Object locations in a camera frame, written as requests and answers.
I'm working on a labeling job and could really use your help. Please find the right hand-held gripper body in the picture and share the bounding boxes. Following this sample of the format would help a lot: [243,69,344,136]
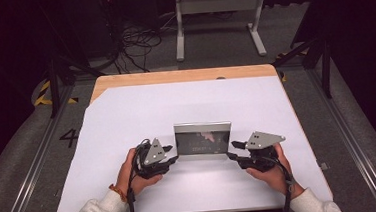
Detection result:
[237,128,288,175]

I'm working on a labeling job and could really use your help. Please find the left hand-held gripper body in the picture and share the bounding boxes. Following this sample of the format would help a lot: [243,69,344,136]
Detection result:
[132,136,172,181]

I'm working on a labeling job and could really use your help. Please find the person's left hand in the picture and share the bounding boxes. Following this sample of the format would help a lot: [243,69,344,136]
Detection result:
[113,145,165,202]

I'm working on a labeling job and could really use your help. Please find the person's right hand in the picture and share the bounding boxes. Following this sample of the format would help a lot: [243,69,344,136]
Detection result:
[244,141,306,203]

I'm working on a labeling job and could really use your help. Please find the white table sheet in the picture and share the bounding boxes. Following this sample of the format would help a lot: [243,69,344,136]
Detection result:
[45,71,334,212]

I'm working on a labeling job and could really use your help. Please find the yellow black hazard tape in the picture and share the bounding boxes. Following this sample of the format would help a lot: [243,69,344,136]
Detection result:
[276,49,310,83]
[32,78,79,108]

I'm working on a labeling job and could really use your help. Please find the black metal stand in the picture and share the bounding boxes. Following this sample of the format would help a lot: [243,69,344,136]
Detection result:
[39,1,108,119]
[269,35,336,103]

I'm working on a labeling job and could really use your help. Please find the orange bead bracelet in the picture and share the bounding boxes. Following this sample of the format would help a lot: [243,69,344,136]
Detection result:
[108,182,129,204]

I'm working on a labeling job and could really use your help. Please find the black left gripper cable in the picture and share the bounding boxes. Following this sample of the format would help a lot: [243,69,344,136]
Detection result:
[122,139,158,212]

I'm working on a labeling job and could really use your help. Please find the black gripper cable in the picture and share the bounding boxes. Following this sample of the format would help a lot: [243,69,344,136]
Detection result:
[122,139,158,212]
[265,154,298,212]

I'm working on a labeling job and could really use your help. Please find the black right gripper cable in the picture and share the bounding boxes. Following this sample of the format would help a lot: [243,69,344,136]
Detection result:
[265,154,298,212]

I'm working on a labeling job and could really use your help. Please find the aluminium floor rail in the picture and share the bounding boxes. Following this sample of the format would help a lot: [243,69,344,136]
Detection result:
[0,83,85,212]
[306,62,376,212]

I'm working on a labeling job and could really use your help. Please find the bundle of black floor cables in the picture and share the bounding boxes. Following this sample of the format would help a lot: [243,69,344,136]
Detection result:
[97,13,176,77]

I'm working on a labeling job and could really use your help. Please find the white metal desk frame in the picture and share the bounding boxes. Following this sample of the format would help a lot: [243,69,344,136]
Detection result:
[172,0,272,63]

